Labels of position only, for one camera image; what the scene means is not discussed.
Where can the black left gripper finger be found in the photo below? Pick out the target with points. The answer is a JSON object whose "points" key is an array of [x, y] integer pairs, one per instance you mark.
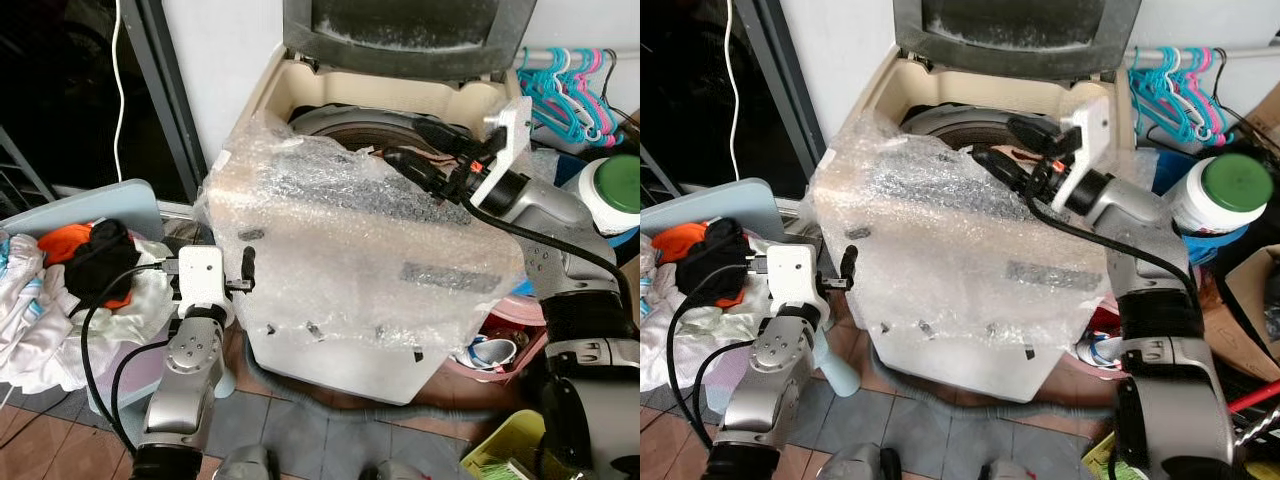
{"points": [[248, 268], [850, 268]]}

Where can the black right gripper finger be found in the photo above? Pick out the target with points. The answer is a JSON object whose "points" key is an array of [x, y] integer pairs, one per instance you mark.
{"points": [[442, 136], [420, 172], [1034, 137], [1008, 172]]}

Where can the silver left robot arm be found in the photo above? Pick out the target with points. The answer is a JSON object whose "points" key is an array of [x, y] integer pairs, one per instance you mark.
{"points": [[765, 380], [185, 380]]}

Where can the teal plastic clothes hanger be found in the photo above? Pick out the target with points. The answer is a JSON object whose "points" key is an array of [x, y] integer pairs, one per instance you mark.
{"points": [[545, 100], [580, 125], [1195, 125], [1160, 100]]}

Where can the white top-load washing machine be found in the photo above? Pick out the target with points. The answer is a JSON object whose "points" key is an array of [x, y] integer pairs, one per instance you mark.
{"points": [[950, 375], [330, 375]]}

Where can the grey washer drum rim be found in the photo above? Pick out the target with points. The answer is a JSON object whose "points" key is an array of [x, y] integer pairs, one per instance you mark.
{"points": [[950, 120], [340, 125]]}

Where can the clear bubble wrap sheet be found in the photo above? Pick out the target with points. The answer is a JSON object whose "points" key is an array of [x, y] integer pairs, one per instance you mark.
{"points": [[330, 260], [930, 260]]}

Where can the grey washer lid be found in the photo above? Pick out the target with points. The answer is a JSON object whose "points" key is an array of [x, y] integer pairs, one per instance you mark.
{"points": [[400, 25], [1010, 25]]}

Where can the black garment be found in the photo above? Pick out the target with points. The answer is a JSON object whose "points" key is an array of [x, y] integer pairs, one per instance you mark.
{"points": [[715, 260], [100, 260]]}

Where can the white jar with green lid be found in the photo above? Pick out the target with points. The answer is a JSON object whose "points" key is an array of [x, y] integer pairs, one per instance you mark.
{"points": [[1230, 180], [615, 185]]}

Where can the light blue plastic chair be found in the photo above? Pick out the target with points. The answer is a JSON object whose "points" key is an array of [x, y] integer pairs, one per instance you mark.
{"points": [[90, 205], [710, 205]]}

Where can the orange garment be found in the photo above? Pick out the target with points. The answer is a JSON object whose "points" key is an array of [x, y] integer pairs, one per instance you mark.
{"points": [[675, 240], [60, 243]]}

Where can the white and blue sandal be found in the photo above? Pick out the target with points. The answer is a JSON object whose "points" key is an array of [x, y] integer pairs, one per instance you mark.
{"points": [[492, 352], [1100, 350]]}

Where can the white garment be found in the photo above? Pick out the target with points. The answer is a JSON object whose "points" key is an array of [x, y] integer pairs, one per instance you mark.
{"points": [[665, 340], [35, 320]]}

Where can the black metal window grille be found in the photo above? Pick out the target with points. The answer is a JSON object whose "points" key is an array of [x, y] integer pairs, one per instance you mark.
{"points": [[648, 175], [25, 180]]}

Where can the grey left robot leg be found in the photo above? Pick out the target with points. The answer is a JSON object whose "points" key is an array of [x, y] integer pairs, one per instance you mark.
{"points": [[245, 465], [860, 465]]}

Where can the grey robot leg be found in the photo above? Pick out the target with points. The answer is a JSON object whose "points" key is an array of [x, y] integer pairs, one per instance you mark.
{"points": [[245, 465], [390, 472], [860, 465], [1010, 472]]}

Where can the brown cardboard box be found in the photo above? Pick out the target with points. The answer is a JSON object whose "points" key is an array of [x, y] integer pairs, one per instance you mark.
{"points": [[1250, 300]]}

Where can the grey right robot leg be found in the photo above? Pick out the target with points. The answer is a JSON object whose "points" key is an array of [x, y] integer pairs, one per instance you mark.
{"points": [[1010, 472], [390, 472]]}

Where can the yellow-green plastic basket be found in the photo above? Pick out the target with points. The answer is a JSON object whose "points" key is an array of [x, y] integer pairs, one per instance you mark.
{"points": [[1118, 460], [510, 450]]}

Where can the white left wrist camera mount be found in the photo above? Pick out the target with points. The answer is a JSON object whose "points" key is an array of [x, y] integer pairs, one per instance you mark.
{"points": [[203, 278], [793, 275]]}

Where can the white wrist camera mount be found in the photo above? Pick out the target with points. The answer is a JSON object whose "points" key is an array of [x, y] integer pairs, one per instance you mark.
{"points": [[512, 135], [793, 275], [1092, 130], [203, 278]]}

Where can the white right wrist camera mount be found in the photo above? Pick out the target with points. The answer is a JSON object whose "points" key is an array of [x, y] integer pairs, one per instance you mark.
{"points": [[1092, 130], [512, 135]]}

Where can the dark grey door frame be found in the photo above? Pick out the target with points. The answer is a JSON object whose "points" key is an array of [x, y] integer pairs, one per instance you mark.
{"points": [[785, 100], [165, 100]]}

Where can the white clothes rail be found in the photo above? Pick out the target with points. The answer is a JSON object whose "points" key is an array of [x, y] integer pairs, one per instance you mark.
{"points": [[625, 55], [1255, 57]]}

